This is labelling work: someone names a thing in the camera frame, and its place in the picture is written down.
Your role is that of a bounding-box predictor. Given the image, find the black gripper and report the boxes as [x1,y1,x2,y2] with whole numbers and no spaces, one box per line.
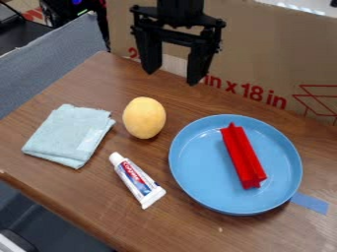
[130,0,227,86]

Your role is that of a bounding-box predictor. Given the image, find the red star-shaped bar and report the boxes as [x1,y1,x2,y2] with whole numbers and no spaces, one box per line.
[220,122,268,190]

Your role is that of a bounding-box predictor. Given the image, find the blue plate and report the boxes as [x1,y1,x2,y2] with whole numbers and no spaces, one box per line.
[169,114,303,216]

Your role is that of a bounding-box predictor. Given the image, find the yellow round fruit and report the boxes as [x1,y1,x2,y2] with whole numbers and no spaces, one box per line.
[124,96,166,139]

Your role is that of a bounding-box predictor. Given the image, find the brown cardboard box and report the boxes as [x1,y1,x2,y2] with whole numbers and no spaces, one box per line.
[106,0,337,127]

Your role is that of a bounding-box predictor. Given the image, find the black device in background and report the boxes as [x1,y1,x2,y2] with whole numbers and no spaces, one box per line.
[39,0,111,48]

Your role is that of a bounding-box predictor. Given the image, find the grey fabric partition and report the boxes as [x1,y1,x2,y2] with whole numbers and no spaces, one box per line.
[0,14,107,120]

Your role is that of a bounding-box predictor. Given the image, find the light blue folded cloth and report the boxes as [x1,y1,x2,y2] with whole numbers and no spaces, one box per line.
[22,104,117,169]

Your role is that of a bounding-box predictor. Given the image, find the white toothpaste tube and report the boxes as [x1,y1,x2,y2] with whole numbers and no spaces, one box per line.
[110,152,166,210]

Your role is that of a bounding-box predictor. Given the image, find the blue tape strip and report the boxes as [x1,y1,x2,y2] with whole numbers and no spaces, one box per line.
[292,192,329,215]

